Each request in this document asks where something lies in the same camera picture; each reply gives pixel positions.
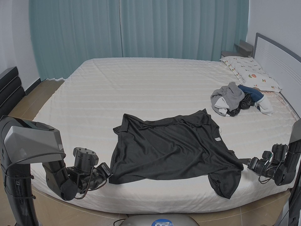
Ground black chest of drawers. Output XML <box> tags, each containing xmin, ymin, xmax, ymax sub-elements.
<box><xmin>0</xmin><ymin>66</ymin><xmax>26</xmax><ymax>118</ymax></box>

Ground black T-shirt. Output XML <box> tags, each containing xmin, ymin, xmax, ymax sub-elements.
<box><xmin>109</xmin><ymin>109</ymin><xmax>244</xmax><ymax>200</ymax></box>

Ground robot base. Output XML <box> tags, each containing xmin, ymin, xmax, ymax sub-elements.
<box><xmin>119</xmin><ymin>214</ymin><xmax>196</xmax><ymax>226</ymax></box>

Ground pile of clothes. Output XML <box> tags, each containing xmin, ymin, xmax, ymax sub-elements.
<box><xmin>210</xmin><ymin>81</ymin><xmax>274</xmax><ymax>117</ymax></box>

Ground grey bedside table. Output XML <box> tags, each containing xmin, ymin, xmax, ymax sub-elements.
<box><xmin>221</xmin><ymin>40</ymin><xmax>254</xmax><ymax>58</ymax></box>

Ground blue-green curtain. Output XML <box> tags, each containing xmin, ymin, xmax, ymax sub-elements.
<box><xmin>120</xmin><ymin>0</ymin><xmax>250</xmax><ymax>62</ymax></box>
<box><xmin>28</xmin><ymin>0</ymin><xmax>124</xmax><ymax>81</ymax></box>

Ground white printed pillow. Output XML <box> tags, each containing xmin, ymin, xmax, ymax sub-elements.
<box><xmin>220</xmin><ymin>56</ymin><xmax>283</xmax><ymax>93</ymax></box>

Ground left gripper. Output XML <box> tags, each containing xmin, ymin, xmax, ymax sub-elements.
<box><xmin>89</xmin><ymin>163</ymin><xmax>111</xmax><ymax>188</ymax></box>

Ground bed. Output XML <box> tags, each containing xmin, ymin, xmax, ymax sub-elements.
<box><xmin>30</xmin><ymin>33</ymin><xmax>301</xmax><ymax>215</ymax></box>

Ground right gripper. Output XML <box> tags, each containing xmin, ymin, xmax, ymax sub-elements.
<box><xmin>247</xmin><ymin>157</ymin><xmax>267</xmax><ymax>176</ymax></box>

